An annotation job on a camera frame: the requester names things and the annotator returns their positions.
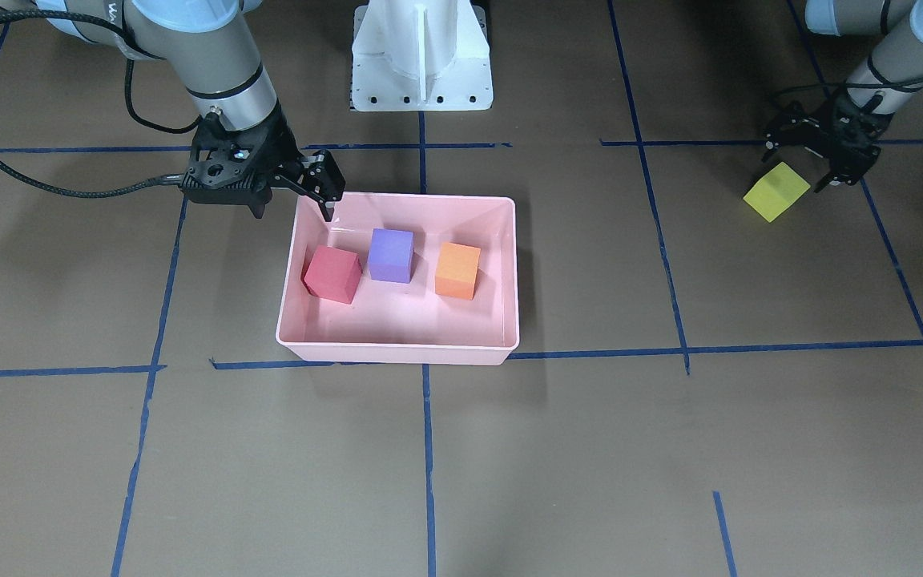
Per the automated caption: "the pink plastic bin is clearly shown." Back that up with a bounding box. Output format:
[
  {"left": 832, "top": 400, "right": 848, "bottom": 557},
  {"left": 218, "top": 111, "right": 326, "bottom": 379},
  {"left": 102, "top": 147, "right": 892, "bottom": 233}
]
[{"left": 276, "top": 192, "right": 520, "bottom": 365}]

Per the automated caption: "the orange foam cube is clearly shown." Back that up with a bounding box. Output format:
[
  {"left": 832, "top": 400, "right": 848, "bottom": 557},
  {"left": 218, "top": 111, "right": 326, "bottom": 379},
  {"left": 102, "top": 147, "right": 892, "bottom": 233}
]
[{"left": 433, "top": 242, "right": 482, "bottom": 301}]

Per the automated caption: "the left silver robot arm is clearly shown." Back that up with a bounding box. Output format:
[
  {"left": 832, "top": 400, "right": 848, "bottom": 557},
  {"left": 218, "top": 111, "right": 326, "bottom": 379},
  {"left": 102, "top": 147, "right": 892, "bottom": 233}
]
[{"left": 804, "top": 1, "right": 923, "bottom": 192}]

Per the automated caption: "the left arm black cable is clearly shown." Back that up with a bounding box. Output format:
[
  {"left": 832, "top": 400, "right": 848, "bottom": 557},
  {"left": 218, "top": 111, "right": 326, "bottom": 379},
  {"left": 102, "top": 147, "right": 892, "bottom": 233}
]
[{"left": 766, "top": 48, "right": 923, "bottom": 113}]

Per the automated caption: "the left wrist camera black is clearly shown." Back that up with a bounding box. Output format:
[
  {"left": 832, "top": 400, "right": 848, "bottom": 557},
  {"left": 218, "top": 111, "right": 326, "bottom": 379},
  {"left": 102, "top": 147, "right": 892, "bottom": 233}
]
[{"left": 761, "top": 101, "right": 833, "bottom": 162}]

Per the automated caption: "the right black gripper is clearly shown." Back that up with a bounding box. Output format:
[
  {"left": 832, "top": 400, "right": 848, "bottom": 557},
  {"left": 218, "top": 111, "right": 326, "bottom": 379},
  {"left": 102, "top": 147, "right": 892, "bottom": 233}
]
[{"left": 249, "top": 108, "right": 347, "bottom": 223}]

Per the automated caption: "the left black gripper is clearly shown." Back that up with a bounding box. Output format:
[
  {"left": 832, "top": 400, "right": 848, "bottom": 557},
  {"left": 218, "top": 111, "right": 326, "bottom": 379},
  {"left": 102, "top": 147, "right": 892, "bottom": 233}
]
[{"left": 814, "top": 92, "right": 893, "bottom": 193}]

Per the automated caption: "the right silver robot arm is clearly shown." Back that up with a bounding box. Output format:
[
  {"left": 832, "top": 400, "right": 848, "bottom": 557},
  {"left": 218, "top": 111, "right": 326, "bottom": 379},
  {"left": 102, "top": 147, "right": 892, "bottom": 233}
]
[{"left": 0, "top": 1, "right": 345, "bottom": 220}]

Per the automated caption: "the yellow foam cube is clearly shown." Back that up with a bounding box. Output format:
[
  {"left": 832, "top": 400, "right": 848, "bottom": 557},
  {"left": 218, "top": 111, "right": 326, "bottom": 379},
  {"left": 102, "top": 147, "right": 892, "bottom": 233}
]
[{"left": 743, "top": 162, "right": 811, "bottom": 223}]

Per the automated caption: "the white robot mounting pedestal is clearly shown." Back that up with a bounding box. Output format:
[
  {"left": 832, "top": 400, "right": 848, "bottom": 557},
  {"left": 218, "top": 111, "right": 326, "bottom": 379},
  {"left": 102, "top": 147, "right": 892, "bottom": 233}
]
[{"left": 349, "top": 1, "right": 494, "bottom": 112}]

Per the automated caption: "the red foam cube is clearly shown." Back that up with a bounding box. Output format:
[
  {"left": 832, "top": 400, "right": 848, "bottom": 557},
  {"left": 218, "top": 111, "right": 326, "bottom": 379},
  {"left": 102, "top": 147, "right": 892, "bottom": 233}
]
[{"left": 303, "top": 245, "right": 362, "bottom": 305}]

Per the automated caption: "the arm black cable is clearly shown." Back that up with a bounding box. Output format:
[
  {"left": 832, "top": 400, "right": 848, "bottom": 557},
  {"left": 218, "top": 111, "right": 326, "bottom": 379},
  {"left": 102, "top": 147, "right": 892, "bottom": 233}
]
[
  {"left": 0, "top": 12, "right": 206, "bottom": 200},
  {"left": 766, "top": 48, "right": 923, "bottom": 113}
]

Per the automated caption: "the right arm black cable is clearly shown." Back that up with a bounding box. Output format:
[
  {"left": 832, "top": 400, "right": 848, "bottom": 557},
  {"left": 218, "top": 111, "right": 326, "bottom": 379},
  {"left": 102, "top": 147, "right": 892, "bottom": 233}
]
[{"left": 0, "top": 12, "right": 206, "bottom": 200}]

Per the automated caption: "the purple foam cube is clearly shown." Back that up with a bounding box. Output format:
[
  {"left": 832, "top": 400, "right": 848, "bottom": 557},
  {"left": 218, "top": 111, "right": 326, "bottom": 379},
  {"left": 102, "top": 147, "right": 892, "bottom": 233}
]
[{"left": 367, "top": 228, "right": 414, "bottom": 284}]

